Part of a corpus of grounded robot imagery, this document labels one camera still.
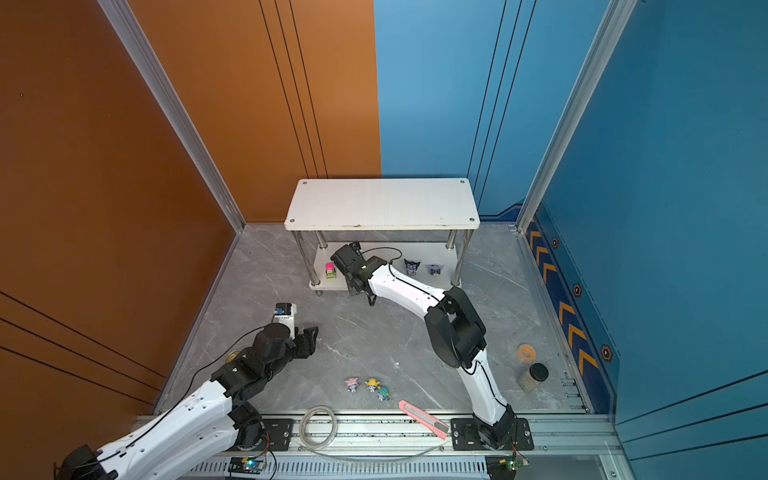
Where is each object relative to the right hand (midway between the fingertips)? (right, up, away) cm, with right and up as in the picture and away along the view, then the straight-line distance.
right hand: (365, 279), depth 94 cm
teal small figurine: (+6, -28, -16) cm, 33 cm away
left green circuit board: (-26, -42, -23) cm, 54 cm away
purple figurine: (+22, +3, +1) cm, 22 cm away
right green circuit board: (+37, -41, -24) cm, 60 cm away
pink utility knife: (+20, -35, -19) cm, 45 cm away
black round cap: (+46, -21, -19) cm, 54 cm away
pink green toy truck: (-12, +3, +3) cm, 12 cm away
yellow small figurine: (+3, -27, -15) cm, 30 cm away
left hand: (-14, -12, -10) cm, 21 cm away
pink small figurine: (-2, -26, -15) cm, 30 cm away
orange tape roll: (+47, -21, -8) cm, 52 cm away
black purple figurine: (+15, +4, 0) cm, 15 cm away
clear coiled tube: (-6, -36, -21) cm, 42 cm away
